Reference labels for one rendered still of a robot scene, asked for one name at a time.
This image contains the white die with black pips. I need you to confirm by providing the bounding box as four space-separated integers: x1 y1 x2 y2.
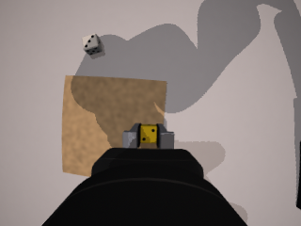
82 33 103 56

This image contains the tan square mat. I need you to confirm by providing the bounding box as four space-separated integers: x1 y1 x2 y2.
62 75 166 177

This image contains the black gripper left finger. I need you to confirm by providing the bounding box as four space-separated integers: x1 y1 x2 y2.
122 123 141 149

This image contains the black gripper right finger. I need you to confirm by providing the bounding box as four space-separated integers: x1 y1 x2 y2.
156 123 175 149

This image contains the yellow die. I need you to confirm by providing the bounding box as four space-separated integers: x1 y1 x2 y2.
140 124 157 143

